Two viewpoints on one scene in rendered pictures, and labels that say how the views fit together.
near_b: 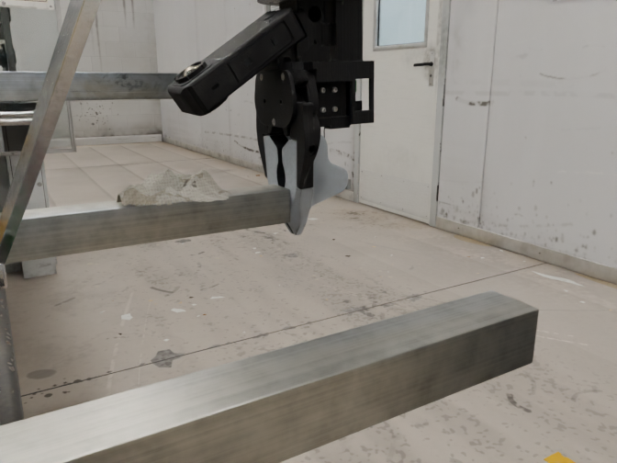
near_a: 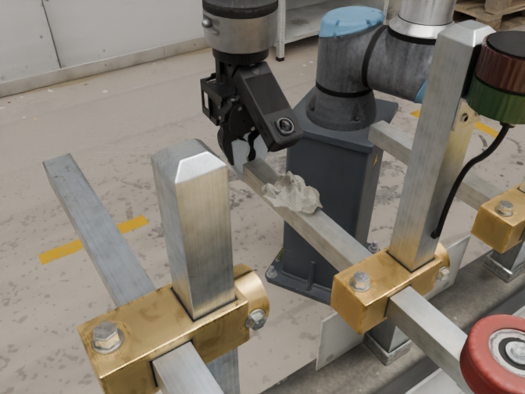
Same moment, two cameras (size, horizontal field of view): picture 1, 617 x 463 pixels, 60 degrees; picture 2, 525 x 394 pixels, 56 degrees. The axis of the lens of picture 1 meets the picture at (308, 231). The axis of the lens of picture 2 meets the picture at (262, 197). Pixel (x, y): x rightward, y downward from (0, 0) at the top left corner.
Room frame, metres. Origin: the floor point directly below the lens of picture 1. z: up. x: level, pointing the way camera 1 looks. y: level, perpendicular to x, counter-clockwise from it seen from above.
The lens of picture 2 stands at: (0.48, 0.60, 1.26)
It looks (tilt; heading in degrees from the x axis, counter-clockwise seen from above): 39 degrees down; 267
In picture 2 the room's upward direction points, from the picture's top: straight up
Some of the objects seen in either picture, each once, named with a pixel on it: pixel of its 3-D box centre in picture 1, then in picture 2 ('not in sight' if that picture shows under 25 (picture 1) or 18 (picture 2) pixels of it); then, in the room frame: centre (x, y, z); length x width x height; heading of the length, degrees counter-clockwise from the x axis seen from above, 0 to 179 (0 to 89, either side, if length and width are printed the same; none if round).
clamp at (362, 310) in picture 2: not in sight; (394, 281); (0.32, 0.24, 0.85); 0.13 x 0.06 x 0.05; 31
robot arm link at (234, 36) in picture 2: not in sight; (238, 26); (0.48, 0.01, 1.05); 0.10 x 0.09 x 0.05; 30
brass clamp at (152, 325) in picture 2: not in sight; (180, 327); (0.53, 0.37, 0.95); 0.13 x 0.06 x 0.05; 31
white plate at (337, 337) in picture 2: not in sight; (395, 299); (0.29, 0.19, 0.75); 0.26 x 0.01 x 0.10; 31
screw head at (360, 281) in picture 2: not in sight; (360, 280); (0.36, 0.27, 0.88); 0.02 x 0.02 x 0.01
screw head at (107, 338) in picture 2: not in sight; (106, 335); (0.58, 0.40, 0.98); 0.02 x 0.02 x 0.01
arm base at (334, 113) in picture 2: not in sight; (342, 96); (0.21, -0.57, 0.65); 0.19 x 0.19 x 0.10
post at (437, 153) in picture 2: not in sight; (412, 245); (0.30, 0.23, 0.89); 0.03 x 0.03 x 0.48; 31
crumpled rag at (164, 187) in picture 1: (173, 182); (291, 188); (0.42, 0.11, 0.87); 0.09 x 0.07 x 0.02; 121
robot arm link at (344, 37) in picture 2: not in sight; (351, 47); (0.21, -0.56, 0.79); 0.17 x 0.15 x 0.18; 139
